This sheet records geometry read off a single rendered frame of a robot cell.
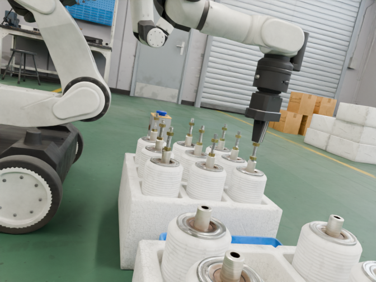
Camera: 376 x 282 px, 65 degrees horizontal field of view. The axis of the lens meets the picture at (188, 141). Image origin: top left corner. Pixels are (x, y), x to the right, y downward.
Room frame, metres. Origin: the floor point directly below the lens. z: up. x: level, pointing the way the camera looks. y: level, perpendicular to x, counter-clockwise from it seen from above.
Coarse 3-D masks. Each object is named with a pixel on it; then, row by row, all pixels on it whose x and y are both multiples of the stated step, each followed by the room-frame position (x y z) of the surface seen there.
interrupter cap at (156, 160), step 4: (156, 156) 0.74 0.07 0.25; (160, 156) 0.75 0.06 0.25; (152, 160) 0.70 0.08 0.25; (156, 160) 0.71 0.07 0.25; (160, 160) 0.73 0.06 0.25; (172, 160) 0.74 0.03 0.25; (176, 160) 0.74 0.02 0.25; (160, 164) 0.68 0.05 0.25; (164, 164) 0.68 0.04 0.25; (168, 164) 0.69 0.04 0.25; (172, 164) 0.70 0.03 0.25; (176, 164) 0.71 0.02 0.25
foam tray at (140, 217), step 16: (128, 160) 0.91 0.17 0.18; (128, 176) 0.77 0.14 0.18; (128, 192) 0.70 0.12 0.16; (224, 192) 0.78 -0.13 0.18; (128, 208) 0.66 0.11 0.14; (144, 208) 0.63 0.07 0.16; (160, 208) 0.64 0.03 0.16; (176, 208) 0.65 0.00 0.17; (192, 208) 0.66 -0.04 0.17; (224, 208) 0.69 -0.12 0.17; (240, 208) 0.70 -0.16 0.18; (256, 208) 0.71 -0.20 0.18; (272, 208) 0.73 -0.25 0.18; (128, 224) 0.62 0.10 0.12; (144, 224) 0.63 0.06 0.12; (160, 224) 0.64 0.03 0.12; (224, 224) 0.69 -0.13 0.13; (240, 224) 0.70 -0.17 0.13; (256, 224) 0.71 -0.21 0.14; (272, 224) 0.73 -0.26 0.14; (128, 240) 0.62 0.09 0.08; (128, 256) 0.63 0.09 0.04
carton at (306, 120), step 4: (304, 116) 4.43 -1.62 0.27; (308, 116) 4.35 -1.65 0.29; (304, 120) 4.41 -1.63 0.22; (308, 120) 4.36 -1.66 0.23; (300, 124) 4.47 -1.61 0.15; (304, 124) 4.39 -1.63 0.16; (308, 124) 4.36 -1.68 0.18; (300, 128) 4.45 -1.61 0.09; (304, 128) 4.36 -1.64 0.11; (300, 132) 4.43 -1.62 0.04; (304, 132) 4.35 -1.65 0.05
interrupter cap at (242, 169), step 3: (237, 168) 0.77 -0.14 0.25; (240, 168) 0.78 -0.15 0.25; (243, 168) 0.80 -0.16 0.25; (255, 168) 0.81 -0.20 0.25; (240, 171) 0.76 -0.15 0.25; (243, 171) 0.76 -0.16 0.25; (246, 171) 0.78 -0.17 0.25; (255, 171) 0.79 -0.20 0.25; (258, 171) 0.79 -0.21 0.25; (261, 171) 0.79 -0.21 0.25; (246, 174) 0.75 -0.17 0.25; (249, 174) 0.75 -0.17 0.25; (252, 174) 0.75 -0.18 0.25; (255, 174) 0.76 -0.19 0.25; (258, 174) 0.76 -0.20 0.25; (261, 174) 0.77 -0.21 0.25
